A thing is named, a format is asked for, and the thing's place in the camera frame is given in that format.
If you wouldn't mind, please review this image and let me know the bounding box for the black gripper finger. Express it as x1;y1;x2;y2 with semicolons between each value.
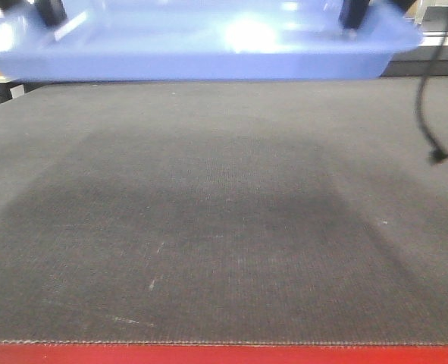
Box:
339;0;370;30
34;0;67;27

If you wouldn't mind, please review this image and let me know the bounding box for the blue plastic tray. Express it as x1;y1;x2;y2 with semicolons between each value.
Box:
0;1;422;82

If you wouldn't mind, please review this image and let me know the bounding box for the dark fabric table mat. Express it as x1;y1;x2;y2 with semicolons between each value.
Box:
0;77;448;345

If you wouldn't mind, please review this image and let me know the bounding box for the black dangling cable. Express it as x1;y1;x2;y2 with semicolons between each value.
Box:
414;0;448;166

